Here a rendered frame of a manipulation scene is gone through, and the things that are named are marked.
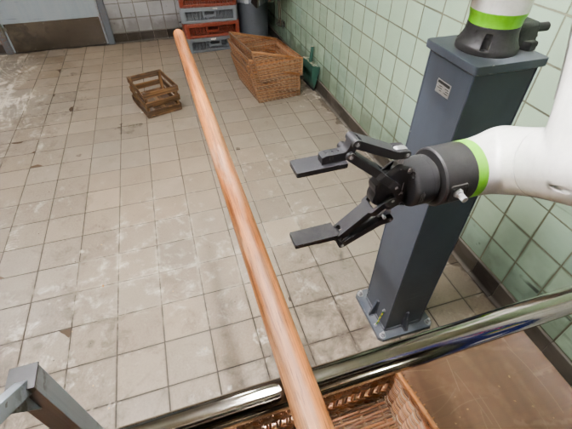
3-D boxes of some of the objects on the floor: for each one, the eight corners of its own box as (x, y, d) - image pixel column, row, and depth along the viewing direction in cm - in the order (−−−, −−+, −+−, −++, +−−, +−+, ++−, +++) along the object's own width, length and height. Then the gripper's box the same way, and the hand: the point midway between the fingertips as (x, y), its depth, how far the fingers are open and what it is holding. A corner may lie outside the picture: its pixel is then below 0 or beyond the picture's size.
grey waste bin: (273, 43, 436) (271, -10, 398) (242, 47, 428) (237, -8, 390) (265, 33, 462) (263, -18, 424) (235, 37, 454) (231, -15, 416)
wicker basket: (251, 105, 325) (248, 74, 306) (231, 80, 362) (228, 51, 343) (301, 95, 339) (302, 65, 320) (277, 72, 376) (277, 43, 357)
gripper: (468, 116, 46) (304, 147, 41) (419, 248, 63) (300, 282, 58) (432, 89, 51) (283, 115, 46) (396, 219, 68) (284, 247, 63)
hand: (300, 206), depth 52 cm, fingers open, 13 cm apart
